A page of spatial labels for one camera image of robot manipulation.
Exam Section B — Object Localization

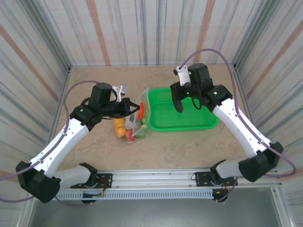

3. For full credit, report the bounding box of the clear zip-top plastic bag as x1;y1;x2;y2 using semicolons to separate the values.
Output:
122;87;152;142

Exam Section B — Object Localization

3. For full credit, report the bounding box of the green perforated plastic basket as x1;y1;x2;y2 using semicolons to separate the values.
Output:
148;87;220;132

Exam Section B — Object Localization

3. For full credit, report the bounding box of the aluminium side frame bar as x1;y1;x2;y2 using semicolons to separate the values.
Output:
233;63;269;169

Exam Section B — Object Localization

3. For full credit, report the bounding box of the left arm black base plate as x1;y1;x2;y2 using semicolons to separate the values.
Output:
94;173;113;189

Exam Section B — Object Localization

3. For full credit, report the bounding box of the aluminium mounting rail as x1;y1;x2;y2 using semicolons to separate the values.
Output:
96;168;284;189

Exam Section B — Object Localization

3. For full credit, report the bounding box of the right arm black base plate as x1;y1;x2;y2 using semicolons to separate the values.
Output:
194;172;215;187

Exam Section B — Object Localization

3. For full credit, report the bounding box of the slotted grey cable duct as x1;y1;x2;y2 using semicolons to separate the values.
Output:
55;190;215;200

